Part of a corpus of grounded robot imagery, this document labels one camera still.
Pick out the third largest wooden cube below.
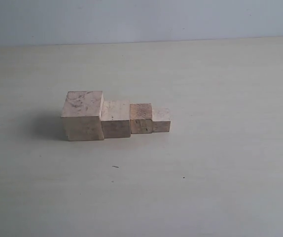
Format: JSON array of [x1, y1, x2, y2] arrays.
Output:
[[130, 103, 153, 134]]

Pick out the smallest wooden cube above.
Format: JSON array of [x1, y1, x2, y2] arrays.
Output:
[[152, 108, 171, 133]]

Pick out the second largest wooden cube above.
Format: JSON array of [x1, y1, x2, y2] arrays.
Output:
[[101, 100, 131, 139]]

